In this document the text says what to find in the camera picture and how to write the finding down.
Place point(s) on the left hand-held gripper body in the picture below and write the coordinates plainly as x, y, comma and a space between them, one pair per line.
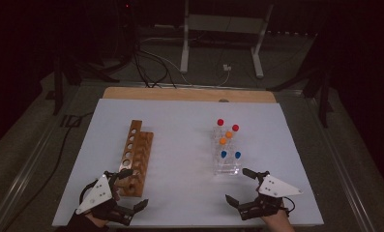
96, 195

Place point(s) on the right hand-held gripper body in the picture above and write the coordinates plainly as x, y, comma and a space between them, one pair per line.
276, 189

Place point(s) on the blue cap test tube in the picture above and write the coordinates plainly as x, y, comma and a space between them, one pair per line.
223, 154
237, 155

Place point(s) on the clear acrylic test tube rack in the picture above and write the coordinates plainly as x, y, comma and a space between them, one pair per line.
226, 168

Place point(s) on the wooden test tube rack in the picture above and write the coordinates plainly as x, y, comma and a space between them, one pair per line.
144, 151

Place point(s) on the orange cap test tube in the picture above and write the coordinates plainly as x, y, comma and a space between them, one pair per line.
228, 134
222, 140

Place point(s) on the red cap test tube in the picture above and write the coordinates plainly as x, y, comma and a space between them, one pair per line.
235, 127
220, 122

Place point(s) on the person's left hand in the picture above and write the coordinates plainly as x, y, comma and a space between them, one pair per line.
97, 222

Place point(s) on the person's right hand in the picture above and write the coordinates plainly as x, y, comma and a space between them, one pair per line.
280, 224

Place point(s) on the white table mat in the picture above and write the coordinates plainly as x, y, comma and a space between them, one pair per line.
180, 193

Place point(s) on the black tripod stand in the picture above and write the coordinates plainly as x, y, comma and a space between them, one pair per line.
58, 93
324, 103

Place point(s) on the white plug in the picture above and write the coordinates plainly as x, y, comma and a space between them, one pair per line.
226, 67

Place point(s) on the metal floor rail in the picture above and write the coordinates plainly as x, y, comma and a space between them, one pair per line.
346, 180
20, 180

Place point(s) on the white metal stand frame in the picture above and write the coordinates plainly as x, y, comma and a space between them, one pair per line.
183, 48

